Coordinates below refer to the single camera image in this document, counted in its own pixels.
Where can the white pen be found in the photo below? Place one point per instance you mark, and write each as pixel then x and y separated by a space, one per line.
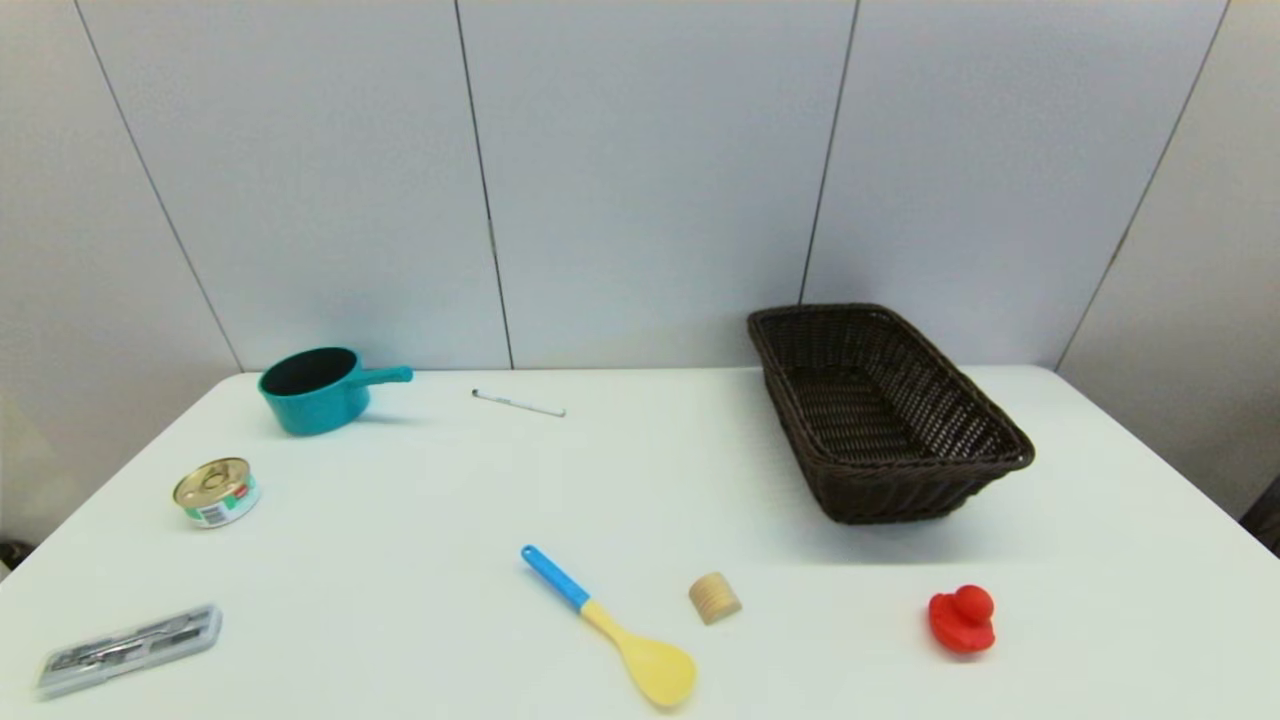
pixel 518 403

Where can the small tin can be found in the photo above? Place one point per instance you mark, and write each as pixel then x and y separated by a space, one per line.
pixel 216 492

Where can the grey tool case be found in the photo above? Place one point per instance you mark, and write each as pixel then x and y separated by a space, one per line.
pixel 130 648

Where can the dark brown wicker basket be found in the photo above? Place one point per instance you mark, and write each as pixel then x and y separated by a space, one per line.
pixel 880 420

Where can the teal saucepan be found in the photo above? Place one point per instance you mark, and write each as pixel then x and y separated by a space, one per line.
pixel 320 405

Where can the red rubber duck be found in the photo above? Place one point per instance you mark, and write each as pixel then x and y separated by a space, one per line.
pixel 962 622

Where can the dark object beside table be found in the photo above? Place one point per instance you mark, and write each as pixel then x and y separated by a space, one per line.
pixel 1266 515

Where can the small wooden cylinder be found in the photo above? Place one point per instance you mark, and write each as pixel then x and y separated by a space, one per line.
pixel 714 598

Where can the dark object on floor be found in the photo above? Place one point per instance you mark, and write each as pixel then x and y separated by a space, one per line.
pixel 12 553

